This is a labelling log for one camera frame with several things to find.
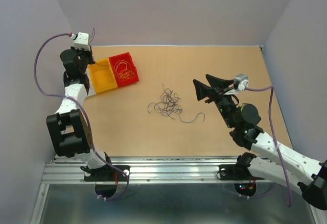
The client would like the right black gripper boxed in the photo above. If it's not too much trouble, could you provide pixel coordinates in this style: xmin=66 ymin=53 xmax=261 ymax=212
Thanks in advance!
xmin=192 ymin=73 xmax=237 ymax=128

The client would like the dark purple thin wire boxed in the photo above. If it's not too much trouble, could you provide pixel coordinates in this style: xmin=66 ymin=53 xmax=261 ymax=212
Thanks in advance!
xmin=88 ymin=28 xmax=112 ymax=68

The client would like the thin wire bundle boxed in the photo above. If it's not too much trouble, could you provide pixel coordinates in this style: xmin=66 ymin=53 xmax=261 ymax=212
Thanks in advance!
xmin=147 ymin=83 xmax=206 ymax=124

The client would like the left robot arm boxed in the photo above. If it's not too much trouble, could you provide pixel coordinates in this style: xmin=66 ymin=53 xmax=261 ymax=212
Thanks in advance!
xmin=46 ymin=47 xmax=117 ymax=182

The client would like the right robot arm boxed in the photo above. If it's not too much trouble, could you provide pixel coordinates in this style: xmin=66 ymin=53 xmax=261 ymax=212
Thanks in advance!
xmin=193 ymin=74 xmax=326 ymax=210

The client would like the yellow plastic bin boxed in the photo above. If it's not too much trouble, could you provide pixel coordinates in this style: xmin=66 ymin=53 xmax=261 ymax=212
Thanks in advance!
xmin=88 ymin=58 xmax=118 ymax=94

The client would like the white plastic bin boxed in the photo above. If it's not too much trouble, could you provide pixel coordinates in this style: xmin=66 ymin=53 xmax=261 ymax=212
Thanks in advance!
xmin=87 ymin=82 xmax=97 ymax=97

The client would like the red plastic bin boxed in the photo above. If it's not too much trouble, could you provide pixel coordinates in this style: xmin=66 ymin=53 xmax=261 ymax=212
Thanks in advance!
xmin=109 ymin=52 xmax=139 ymax=88

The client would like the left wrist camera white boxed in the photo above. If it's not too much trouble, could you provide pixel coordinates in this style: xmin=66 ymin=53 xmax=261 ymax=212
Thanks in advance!
xmin=70 ymin=32 xmax=91 ymax=52

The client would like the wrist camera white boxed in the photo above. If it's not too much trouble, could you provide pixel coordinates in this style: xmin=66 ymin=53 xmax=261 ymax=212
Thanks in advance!
xmin=225 ymin=74 xmax=249 ymax=95
xmin=70 ymin=32 xmax=91 ymax=52

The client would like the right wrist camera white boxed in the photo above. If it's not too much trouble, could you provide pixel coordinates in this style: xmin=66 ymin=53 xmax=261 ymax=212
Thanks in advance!
xmin=225 ymin=74 xmax=249 ymax=95

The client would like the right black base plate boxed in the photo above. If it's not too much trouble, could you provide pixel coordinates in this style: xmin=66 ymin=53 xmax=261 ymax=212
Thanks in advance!
xmin=215 ymin=164 xmax=254 ymax=181

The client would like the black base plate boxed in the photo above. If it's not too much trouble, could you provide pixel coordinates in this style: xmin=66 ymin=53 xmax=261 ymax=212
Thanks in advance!
xmin=215 ymin=164 xmax=254 ymax=181
xmin=80 ymin=165 xmax=126 ymax=182

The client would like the aluminium rail frame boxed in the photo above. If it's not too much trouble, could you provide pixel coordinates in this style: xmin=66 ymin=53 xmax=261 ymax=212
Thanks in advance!
xmin=29 ymin=45 xmax=321 ymax=224

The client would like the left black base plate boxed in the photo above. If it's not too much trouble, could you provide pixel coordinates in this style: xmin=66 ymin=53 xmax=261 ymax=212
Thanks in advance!
xmin=80 ymin=165 xmax=126 ymax=182

